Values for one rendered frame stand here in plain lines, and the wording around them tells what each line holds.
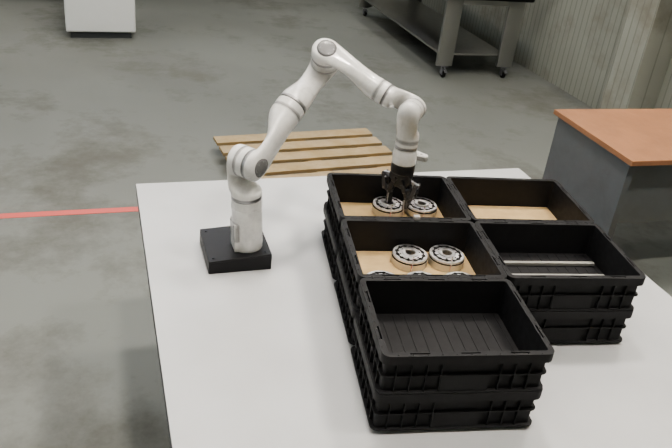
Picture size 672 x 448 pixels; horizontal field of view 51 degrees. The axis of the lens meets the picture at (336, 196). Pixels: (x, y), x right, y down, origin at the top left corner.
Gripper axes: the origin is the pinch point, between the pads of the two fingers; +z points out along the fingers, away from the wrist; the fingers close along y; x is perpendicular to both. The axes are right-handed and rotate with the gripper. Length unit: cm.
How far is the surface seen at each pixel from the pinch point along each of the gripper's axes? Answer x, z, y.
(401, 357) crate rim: -67, -5, 48
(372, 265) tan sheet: -29.7, 4.7, 13.3
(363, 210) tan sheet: -5.7, 4.8, -8.6
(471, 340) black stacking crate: -38, 5, 50
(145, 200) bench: -40, 18, -76
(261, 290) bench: -48, 18, -11
